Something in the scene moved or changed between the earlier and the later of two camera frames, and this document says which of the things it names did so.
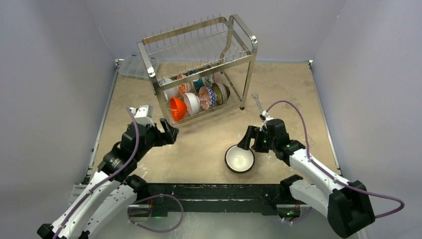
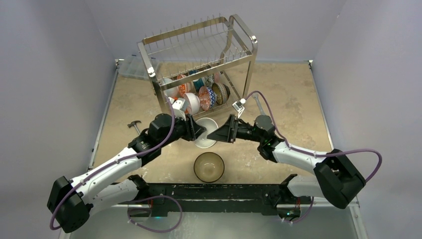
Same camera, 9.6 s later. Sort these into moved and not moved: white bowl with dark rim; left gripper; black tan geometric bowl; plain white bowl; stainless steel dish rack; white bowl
Moved: white bowl with dark rim; left gripper
Not moved: stainless steel dish rack; black tan geometric bowl; white bowl; plain white bowl
